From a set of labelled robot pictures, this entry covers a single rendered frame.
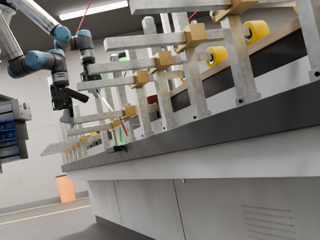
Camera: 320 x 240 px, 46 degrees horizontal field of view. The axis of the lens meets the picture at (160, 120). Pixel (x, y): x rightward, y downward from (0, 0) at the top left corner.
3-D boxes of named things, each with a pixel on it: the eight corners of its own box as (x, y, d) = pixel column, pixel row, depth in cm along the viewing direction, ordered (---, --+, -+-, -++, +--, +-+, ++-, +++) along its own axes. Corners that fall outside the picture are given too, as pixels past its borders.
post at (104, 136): (104, 151, 228) (90, 78, 232) (102, 151, 233) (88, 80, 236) (111, 149, 230) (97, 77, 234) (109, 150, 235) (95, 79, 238)
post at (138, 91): (148, 149, 158) (125, 39, 162) (145, 150, 162) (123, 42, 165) (155, 148, 160) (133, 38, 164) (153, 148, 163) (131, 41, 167)
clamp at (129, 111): (126, 116, 176) (124, 105, 176) (119, 121, 188) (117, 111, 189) (137, 115, 178) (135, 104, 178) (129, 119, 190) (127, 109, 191)
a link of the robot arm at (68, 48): (52, 34, 192) (74, 31, 193) (55, 41, 203) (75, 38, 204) (54, 49, 191) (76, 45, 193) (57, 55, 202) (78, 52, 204)
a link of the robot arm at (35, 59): (20, 72, 163) (40, 75, 173) (38, 65, 157) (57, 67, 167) (17, 55, 164) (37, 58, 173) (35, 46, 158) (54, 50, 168)
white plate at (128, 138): (132, 142, 174) (127, 120, 175) (117, 146, 198) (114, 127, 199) (133, 141, 174) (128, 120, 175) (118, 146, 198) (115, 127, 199)
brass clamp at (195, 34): (190, 40, 107) (186, 23, 108) (172, 55, 120) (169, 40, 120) (209, 39, 110) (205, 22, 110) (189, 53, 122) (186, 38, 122)
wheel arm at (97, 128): (67, 137, 193) (66, 129, 193) (66, 138, 196) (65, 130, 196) (147, 124, 209) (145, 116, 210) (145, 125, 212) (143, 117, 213)
